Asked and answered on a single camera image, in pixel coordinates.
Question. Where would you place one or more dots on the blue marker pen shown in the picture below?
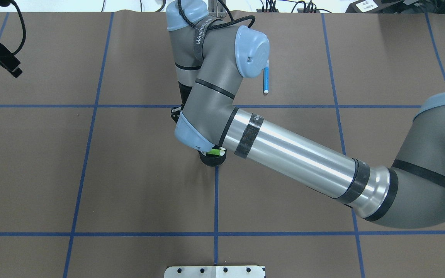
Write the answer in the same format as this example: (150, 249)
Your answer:
(266, 78)

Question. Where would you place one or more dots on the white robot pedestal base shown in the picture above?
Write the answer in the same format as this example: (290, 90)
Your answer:
(238, 271)

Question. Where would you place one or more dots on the aluminium frame post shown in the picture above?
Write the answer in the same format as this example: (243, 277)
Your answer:
(216, 9)

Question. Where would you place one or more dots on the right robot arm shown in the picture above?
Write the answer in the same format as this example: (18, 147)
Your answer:
(211, 59)

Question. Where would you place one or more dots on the green highlighter pen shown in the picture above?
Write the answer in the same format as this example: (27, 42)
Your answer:
(216, 152)

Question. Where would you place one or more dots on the black mesh pen cup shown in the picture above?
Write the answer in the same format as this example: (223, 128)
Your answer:
(210, 160)

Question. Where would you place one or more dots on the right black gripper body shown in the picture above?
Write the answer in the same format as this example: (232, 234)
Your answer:
(176, 114)

